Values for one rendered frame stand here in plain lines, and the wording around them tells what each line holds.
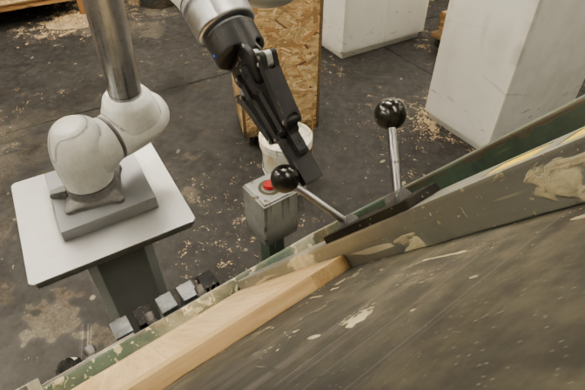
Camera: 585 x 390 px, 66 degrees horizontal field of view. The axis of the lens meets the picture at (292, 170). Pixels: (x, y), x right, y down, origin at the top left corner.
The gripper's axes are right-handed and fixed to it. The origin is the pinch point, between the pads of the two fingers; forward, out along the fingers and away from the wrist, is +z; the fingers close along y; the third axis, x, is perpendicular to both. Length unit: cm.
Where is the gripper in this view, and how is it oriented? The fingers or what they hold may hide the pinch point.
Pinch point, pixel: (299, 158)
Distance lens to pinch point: 59.7
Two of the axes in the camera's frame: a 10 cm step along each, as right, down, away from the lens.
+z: 4.8, 8.7, -1.3
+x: -8.1, 3.9, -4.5
